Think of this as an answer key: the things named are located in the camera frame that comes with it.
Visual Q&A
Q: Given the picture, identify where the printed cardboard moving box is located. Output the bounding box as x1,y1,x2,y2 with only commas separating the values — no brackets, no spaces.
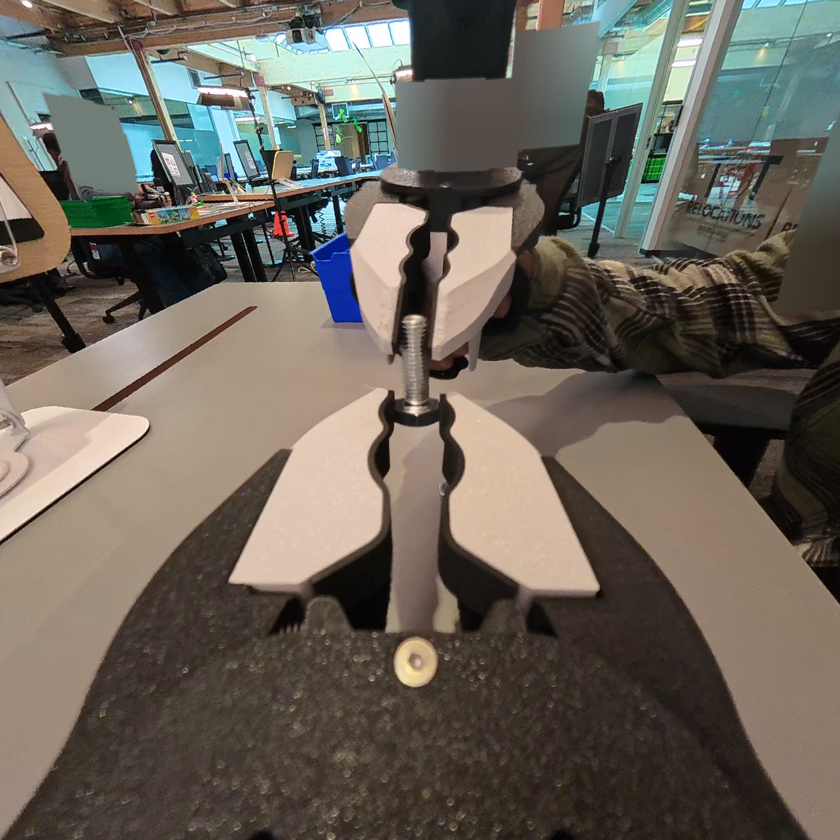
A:
679,139,831,256

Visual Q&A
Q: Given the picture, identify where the silver hex bolt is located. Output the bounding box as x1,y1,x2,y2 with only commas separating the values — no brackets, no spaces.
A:
392,314,442,421

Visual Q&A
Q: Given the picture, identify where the blue divided plastic bin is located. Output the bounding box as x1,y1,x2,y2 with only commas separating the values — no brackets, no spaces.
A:
310,233,365,324

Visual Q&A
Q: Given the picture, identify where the white tablet stand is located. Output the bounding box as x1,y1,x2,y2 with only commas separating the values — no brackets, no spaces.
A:
0,377,151,546

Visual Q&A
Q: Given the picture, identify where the long wooden desk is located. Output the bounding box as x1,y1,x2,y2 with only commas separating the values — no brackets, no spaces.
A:
69,200,277,283

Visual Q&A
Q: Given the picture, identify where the black monitor on stand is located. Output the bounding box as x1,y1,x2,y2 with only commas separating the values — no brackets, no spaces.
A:
581,104,645,258

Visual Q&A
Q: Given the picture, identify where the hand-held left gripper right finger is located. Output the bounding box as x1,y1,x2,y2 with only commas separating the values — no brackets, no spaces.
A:
438,391,602,611

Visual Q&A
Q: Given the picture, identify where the person's right hand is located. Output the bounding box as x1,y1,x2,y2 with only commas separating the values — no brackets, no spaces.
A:
487,261,531,324

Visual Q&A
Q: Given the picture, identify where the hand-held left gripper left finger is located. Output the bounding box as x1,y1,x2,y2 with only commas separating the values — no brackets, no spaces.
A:
227,387,393,614

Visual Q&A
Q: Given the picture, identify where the green plastic bin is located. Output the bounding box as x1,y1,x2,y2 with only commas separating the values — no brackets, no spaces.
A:
60,196,135,227

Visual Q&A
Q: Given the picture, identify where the wooden board on tripod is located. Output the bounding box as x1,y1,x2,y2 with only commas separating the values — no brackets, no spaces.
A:
259,147,309,283

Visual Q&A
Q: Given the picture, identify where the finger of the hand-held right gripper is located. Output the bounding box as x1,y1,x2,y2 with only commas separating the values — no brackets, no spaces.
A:
352,203,431,358
422,209,519,358

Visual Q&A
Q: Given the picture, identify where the person's plaid shirt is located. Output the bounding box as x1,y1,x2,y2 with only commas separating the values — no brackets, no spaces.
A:
768,361,840,568

